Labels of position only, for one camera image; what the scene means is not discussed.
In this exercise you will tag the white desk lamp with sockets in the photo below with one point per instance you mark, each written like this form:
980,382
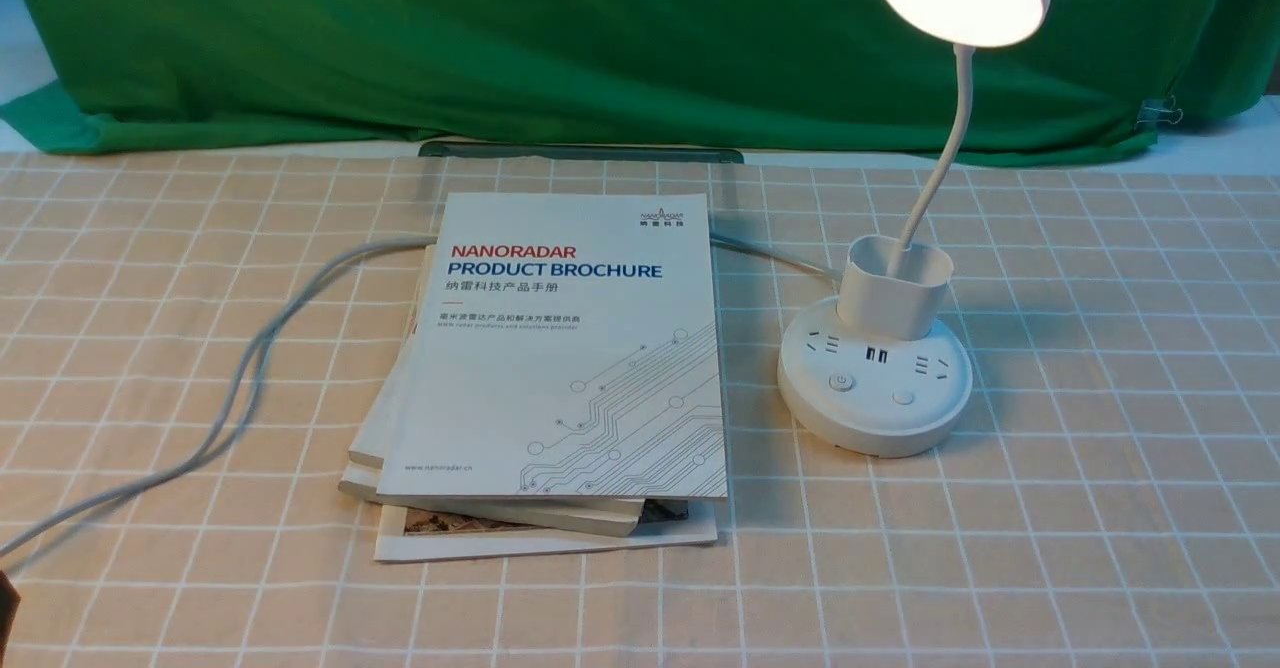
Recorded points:
873,369

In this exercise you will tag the white Nanoradar product brochure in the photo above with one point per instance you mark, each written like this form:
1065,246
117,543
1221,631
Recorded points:
566,347

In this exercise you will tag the middle white book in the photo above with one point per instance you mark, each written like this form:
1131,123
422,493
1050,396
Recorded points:
366,454

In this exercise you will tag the green backdrop cloth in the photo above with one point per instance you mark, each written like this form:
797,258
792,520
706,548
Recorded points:
757,74

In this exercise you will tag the bottom white magazine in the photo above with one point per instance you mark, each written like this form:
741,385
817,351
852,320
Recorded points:
398,542

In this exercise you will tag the checkered beige tablecloth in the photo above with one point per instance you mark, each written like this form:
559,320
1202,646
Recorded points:
1109,500

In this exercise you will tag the metal binder clip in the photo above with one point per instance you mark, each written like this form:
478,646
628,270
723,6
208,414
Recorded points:
1160,113

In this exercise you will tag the dark object at edge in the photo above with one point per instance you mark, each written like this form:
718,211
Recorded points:
9,606

